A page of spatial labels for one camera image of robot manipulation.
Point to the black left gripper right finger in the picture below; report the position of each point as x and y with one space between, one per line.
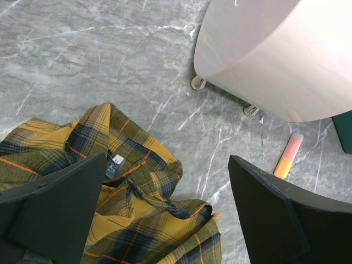
283 223

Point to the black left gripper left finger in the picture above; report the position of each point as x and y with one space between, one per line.
52 216

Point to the round beige drawer cabinet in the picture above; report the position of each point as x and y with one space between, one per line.
291 59

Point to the orange pink marker pen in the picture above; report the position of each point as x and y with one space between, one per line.
287 158

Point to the yellow plaid shirt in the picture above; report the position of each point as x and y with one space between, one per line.
135 221

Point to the green compartment organizer tray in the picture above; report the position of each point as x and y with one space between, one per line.
343 126

